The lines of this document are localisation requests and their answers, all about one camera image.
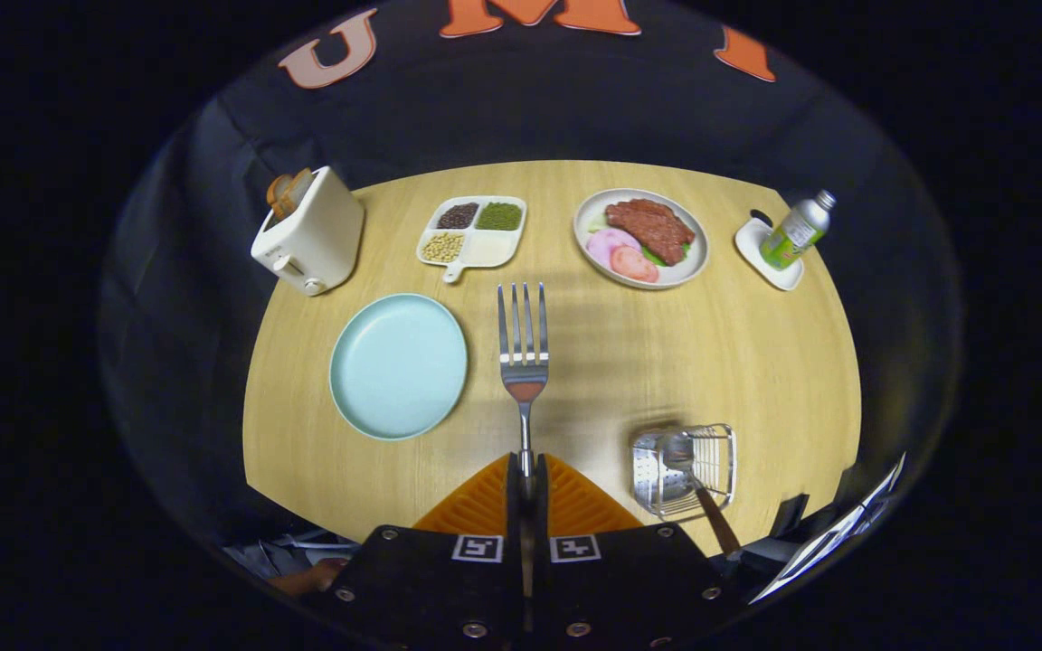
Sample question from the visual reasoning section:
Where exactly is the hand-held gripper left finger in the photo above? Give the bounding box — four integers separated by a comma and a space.
327, 452, 522, 645

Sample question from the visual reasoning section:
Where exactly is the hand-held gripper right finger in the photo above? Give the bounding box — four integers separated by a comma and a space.
535, 452, 730, 645

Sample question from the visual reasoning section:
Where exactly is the metal spoon brown handle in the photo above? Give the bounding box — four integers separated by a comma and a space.
659, 430, 744, 558

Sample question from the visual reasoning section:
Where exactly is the metal fork brown handle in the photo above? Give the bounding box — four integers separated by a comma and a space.
497, 282, 551, 598

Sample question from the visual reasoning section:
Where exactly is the light blue plate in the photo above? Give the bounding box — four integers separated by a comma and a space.
329, 292, 469, 442

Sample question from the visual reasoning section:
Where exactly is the salmon pink ham slice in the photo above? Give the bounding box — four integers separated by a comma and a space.
610, 246, 660, 284

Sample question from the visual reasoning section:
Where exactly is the white round dinner plate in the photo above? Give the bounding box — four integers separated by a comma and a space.
573, 188, 711, 290

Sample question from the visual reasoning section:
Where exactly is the green lettuce leaf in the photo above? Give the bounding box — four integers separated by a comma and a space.
643, 240, 694, 269

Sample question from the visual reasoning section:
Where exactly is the pile of yellow soybeans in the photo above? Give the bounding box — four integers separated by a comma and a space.
421, 232, 466, 264

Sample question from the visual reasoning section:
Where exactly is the white divided dish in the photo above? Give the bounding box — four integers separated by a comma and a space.
416, 195, 528, 285

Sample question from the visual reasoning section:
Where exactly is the pale pink ham slice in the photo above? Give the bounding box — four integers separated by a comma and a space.
586, 228, 641, 269

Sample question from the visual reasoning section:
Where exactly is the brown steak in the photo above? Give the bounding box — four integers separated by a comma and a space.
605, 199, 696, 266

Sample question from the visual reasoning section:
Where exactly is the small white tray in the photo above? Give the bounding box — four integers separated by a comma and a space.
734, 215, 805, 292

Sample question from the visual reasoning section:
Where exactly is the white toaster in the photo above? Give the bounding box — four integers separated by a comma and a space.
251, 165, 366, 297

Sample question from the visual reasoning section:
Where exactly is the pile of green beans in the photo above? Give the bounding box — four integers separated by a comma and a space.
475, 201, 524, 231

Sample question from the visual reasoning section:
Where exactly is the silver bottle green label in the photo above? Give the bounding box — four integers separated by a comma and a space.
759, 190, 838, 271

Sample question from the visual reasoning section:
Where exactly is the metal wire basket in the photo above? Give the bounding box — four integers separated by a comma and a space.
631, 423, 737, 523

